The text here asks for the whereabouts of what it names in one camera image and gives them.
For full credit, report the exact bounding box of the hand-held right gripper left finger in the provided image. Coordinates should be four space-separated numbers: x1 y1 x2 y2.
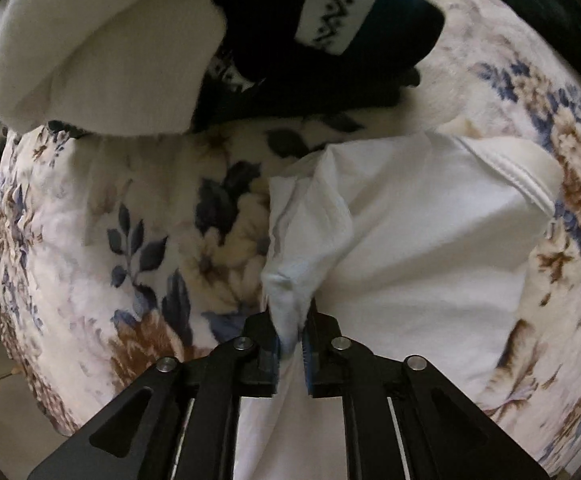
27 305 284 480

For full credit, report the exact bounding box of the dark patterned knit sweater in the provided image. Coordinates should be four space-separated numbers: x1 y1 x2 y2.
190 0 446 133

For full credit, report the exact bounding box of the floral fleece blanket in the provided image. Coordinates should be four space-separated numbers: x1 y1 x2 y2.
0 0 581 480

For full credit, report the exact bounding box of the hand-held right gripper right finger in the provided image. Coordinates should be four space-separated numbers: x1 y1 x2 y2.
300 299 551 480

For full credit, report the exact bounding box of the white t-shirt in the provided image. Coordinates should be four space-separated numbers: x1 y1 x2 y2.
233 132 563 480

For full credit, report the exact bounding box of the white fleece garment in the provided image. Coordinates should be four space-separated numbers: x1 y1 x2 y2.
0 0 228 136

